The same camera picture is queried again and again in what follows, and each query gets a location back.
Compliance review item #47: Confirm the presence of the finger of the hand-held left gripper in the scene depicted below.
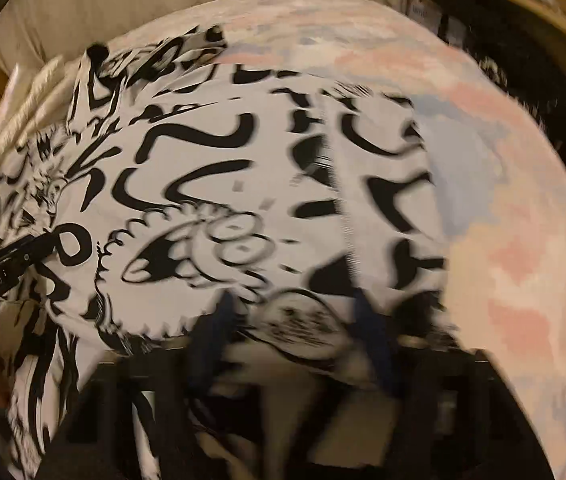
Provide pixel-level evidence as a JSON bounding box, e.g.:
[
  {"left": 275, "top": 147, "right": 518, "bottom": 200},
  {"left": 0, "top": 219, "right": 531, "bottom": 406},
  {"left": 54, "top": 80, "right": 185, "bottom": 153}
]
[{"left": 10, "top": 232, "right": 62, "bottom": 269}]

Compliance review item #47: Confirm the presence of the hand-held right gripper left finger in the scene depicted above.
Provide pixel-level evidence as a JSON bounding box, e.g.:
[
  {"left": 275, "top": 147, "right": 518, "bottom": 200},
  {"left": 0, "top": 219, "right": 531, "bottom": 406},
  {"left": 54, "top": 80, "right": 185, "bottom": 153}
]
[{"left": 38, "top": 291, "right": 245, "bottom": 480}]

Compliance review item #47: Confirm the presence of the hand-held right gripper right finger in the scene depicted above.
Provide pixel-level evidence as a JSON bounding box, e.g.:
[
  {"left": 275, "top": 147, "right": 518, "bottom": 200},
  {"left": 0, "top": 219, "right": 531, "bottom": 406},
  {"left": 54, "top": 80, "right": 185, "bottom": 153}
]
[{"left": 350, "top": 291, "right": 555, "bottom": 480}]

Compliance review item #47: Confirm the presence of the white black printed shirt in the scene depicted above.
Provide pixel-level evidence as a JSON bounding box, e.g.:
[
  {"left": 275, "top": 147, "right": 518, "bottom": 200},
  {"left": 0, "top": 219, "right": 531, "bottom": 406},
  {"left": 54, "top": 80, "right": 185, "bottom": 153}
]
[{"left": 0, "top": 25, "right": 469, "bottom": 480}]

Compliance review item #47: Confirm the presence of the pastel patchy bed sheet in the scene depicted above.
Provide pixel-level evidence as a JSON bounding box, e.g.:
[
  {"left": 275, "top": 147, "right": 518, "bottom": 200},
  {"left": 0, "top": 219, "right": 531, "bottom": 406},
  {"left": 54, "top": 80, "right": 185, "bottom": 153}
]
[{"left": 113, "top": 0, "right": 566, "bottom": 480}]

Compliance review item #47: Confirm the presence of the black speckled cloth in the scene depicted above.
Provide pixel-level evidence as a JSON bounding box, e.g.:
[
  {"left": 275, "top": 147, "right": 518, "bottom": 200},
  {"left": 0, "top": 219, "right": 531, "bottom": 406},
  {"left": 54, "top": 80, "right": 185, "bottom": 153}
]
[{"left": 473, "top": 50, "right": 566, "bottom": 172}]

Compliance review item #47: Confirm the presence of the wooden shelf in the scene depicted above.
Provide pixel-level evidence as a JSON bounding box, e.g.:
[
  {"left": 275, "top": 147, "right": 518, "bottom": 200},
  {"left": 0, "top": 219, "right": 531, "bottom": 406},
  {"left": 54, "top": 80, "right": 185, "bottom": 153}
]
[{"left": 420, "top": 0, "right": 566, "bottom": 68}]

